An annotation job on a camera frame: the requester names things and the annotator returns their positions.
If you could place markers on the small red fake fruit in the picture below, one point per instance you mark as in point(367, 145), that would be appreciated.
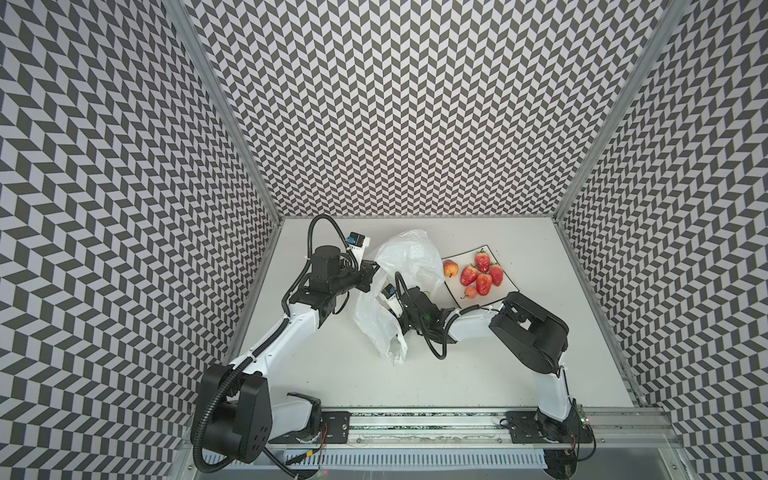
point(450, 268)

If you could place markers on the white plastic bag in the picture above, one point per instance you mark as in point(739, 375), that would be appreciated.
point(409, 261)

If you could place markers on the dark red fake fruit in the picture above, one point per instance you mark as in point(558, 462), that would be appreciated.
point(497, 274)

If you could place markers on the white vented strip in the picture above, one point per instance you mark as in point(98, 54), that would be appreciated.
point(425, 459)

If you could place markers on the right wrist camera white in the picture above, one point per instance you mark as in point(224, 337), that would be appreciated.
point(389, 297)

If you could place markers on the fake peach with leaf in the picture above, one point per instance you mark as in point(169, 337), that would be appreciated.
point(470, 292)

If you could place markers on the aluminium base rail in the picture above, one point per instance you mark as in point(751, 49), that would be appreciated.
point(485, 427)

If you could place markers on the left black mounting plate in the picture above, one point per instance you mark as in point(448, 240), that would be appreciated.
point(331, 426)

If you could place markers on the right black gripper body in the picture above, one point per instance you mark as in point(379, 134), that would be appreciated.
point(405, 309)

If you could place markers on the black mounting plate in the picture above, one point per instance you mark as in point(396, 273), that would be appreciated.
point(331, 426)
point(533, 427)

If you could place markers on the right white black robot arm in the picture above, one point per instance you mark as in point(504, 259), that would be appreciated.
point(536, 337)

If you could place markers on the red fake strawberry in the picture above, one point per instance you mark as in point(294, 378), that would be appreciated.
point(469, 275)
point(483, 284)

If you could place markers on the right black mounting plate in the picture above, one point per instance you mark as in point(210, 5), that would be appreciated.
point(533, 427)

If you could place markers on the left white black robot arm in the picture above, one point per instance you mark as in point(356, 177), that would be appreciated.
point(234, 417)

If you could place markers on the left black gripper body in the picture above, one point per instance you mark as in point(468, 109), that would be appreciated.
point(345, 281)

